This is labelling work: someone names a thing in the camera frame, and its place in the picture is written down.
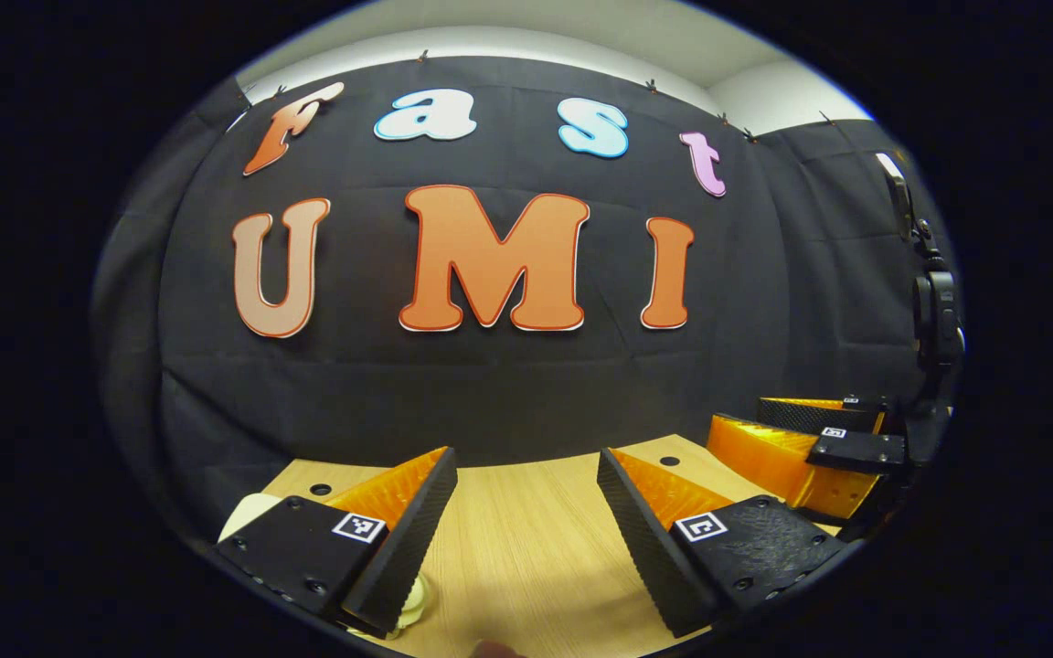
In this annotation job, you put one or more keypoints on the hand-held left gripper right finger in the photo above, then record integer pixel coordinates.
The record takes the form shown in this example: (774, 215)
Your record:
(645, 557)

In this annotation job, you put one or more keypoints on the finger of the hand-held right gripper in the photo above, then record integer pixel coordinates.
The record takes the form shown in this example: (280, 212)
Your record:
(810, 416)
(856, 451)

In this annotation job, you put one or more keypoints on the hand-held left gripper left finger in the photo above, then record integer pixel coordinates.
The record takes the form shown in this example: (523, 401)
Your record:
(403, 557)

